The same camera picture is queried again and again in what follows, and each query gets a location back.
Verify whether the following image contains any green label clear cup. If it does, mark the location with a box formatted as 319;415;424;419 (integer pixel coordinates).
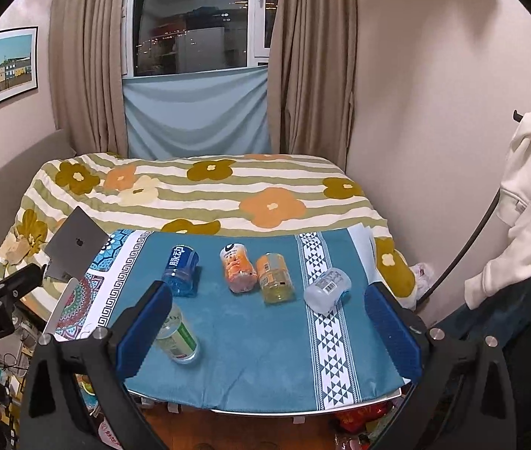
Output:
155;302;201;366

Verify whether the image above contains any floral striped blanket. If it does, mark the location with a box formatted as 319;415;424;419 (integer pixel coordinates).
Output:
0;152;419;311

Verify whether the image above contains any teal patterned table cloth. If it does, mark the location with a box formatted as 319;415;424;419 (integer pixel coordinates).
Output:
54;227;413;412

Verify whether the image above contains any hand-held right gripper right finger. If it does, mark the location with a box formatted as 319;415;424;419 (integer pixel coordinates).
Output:
363;282;518;450

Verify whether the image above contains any framed wall picture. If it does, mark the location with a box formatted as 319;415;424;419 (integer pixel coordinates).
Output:
0;26;39;123

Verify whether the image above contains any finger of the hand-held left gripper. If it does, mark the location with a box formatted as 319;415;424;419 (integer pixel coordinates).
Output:
0;264;44;311

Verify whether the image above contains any red snack packet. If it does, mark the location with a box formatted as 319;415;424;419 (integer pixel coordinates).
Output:
330;402;390;433

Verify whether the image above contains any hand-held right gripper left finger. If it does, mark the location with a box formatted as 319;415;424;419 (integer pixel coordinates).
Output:
21;280;175;450

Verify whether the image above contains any yellow orange label cup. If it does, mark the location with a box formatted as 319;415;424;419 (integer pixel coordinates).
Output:
255;252;294;305

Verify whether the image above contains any grey laptop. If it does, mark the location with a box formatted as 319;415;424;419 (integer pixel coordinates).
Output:
43;205;110;283

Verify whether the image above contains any dark blue garment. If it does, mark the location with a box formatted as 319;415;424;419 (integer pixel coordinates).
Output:
433;269;531;432

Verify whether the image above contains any clear cup white label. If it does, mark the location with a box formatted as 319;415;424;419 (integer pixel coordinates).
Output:
303;267;353;315

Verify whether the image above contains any window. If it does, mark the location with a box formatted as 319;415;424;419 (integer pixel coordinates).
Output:
131;0;279;78

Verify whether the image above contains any blue label clear cup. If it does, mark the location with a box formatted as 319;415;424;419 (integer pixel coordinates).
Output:
161;244;201;297

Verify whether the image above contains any beige curtain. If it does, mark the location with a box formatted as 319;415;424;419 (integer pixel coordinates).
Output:
267;0;359;173
49;0;131;158

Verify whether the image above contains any light blue cloth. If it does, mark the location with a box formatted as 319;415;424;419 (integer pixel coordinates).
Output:
122;65;274;161

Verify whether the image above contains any black curved pole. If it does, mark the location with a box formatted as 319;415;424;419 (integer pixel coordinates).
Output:
414;186;504;311

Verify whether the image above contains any grey bed headboard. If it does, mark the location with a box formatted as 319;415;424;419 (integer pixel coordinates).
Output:
0;128;78;250

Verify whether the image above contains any white plastic bag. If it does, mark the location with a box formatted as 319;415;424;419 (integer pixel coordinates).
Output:
407;261;436;289

